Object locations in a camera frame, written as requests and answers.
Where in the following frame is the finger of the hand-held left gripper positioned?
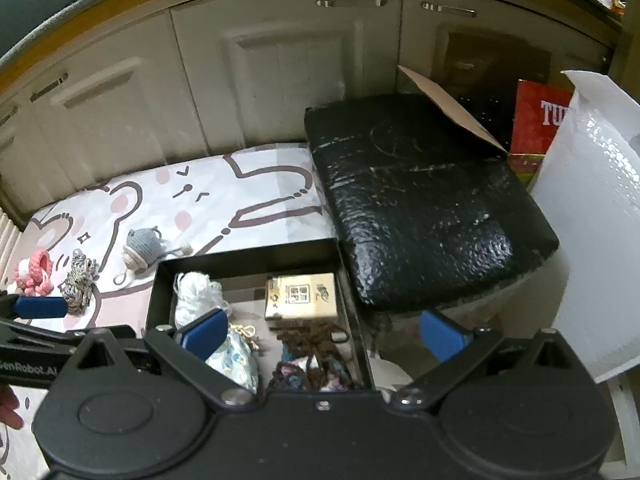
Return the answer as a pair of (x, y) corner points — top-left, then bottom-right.
(0, 321), (137, 361)
(0, 292), (69, 321)

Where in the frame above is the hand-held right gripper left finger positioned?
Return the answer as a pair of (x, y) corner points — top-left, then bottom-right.
(70, 307), (256, 407)

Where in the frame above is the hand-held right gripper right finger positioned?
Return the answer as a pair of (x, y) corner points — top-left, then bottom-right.
(387, 309), (576, 407)

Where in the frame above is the pink crochet doll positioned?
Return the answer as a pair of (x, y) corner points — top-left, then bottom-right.
(13, 248), (55, 297)

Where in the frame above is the white crochet toy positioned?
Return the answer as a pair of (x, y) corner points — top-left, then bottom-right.
(173, 270), (231, 329)

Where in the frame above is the floral fabric pouch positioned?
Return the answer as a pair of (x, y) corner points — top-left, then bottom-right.
(207, 322), (260, 394)

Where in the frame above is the braided rope knot with pearls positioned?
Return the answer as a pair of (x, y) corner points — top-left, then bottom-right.
(59, 248), (99, 316)

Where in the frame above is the black box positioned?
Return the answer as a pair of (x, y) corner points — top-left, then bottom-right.
(141, 237), (377, 392)

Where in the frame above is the yellow tissue pack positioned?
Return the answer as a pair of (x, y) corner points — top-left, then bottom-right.
(263, 272), (339, 331)

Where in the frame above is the grey crochet mouse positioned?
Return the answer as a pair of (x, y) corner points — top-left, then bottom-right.
(113, 226), (194, 286)

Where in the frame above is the dark crochet flower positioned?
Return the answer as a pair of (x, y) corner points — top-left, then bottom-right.
(269, 319), (366, 392)

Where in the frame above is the person's left hand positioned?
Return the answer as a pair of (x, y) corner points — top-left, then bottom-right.
(0, 386), (25, 430)

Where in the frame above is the white ribbed suitcase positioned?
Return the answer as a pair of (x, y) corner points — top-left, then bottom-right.
(0, 211), (23, 261)

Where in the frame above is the black foam wrapped package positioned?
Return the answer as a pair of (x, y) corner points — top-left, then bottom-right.
(303, 92), (560, 312)

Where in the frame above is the cream cabinet door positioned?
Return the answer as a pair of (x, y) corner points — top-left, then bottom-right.
(0, 104), (28, 223)
(0, 10), (247, 231)
(399, 0), (619, 111)
(169, 0), (407, 154)

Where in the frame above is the printed bear blanket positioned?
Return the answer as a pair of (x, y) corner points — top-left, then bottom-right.
(0, 142), (416, 480)

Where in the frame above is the white bubble wrap sheet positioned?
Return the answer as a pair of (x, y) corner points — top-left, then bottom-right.
(529, 68), (640, 387)

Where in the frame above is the brown cardboard box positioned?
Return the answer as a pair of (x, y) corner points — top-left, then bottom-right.
(397, 30), (552, 156)

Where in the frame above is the red printed carton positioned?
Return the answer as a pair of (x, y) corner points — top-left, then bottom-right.
(509, 78), (574, 187)

